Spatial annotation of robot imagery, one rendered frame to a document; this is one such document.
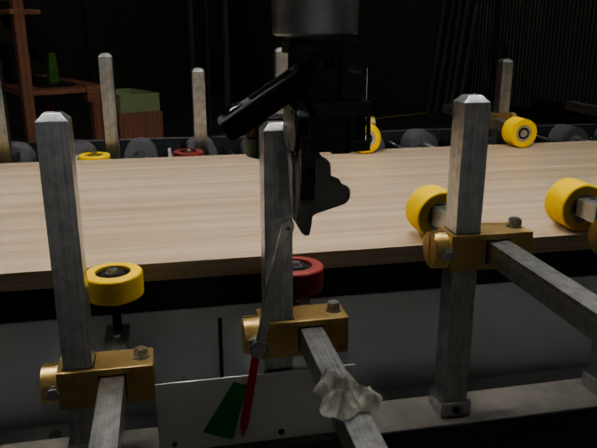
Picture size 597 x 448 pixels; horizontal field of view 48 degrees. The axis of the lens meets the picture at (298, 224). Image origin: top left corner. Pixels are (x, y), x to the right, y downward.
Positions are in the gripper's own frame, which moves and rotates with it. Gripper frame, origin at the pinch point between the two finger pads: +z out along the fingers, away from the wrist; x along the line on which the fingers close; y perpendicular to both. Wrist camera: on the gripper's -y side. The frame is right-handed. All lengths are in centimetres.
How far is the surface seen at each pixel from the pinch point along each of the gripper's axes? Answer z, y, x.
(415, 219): 8.3, 23.6, 24.7
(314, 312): 14.7, 3.4, 7.7
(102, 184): 11, -28, 74
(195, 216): 11.5, -9.9, 45.5
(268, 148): -7.6, -2.2, 6.1
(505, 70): -7, 86, 116
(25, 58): 2, -111, 450
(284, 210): 0.1, -0.5, 6.1
